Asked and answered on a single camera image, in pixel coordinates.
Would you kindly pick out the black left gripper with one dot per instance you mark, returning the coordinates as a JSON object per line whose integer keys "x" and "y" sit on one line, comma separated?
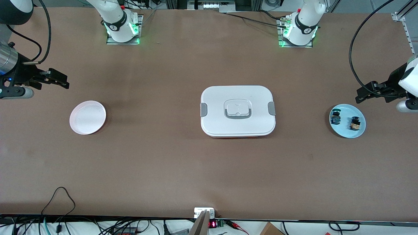
{"x": 390, "y": 83}

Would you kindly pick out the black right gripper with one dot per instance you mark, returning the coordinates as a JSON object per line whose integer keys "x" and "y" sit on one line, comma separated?
{"x": 24, "y": 72}

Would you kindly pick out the orange push-button switch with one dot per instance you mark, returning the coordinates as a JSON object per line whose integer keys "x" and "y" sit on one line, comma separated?
{"x": 355, "y": 124}

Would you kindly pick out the light blue round plate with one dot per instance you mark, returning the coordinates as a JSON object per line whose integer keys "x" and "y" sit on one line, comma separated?
{"x": 346, "y": 132}

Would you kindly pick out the pink round plate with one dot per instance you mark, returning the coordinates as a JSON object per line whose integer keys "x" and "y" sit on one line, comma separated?
{"x": 87, "y": 117}

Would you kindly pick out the brown cardboard box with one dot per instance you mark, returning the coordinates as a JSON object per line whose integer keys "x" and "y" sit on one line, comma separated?
{"x": 271, "y": 230}

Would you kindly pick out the white power strip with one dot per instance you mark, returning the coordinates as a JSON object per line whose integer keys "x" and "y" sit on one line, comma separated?
{"x": 212, "y": 6}

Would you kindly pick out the black power plug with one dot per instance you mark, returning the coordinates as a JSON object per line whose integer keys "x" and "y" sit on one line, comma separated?
{"x": 166, "y": 228}

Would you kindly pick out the red clip test leads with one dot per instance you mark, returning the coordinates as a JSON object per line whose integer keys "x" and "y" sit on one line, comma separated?
{"x": 235, "y": 225}

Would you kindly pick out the red digit display module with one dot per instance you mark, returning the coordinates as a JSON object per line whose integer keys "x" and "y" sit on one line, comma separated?
{"x": 213, "y": 224}

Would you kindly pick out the blue push-button switch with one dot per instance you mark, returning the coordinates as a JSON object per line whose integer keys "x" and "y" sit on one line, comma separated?
{"x": 335, "y": 118}

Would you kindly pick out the aluminium frame rail with holes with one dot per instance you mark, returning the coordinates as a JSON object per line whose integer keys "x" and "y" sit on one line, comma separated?
{"x": 408, "y": 36}

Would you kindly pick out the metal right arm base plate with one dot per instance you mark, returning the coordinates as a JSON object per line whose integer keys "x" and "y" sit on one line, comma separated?
{"x": 138, "y": 19}

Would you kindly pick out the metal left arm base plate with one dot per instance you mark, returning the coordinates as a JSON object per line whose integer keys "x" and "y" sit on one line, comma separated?
{"x": 280, "y": 36}

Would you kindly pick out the white mounting bracket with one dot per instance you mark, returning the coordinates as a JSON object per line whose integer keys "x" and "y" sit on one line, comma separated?
{"x": 197, "y": 211}

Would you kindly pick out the aluminium camera mount profile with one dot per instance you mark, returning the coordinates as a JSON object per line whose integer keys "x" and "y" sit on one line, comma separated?
{"x": 200, "y": 227}

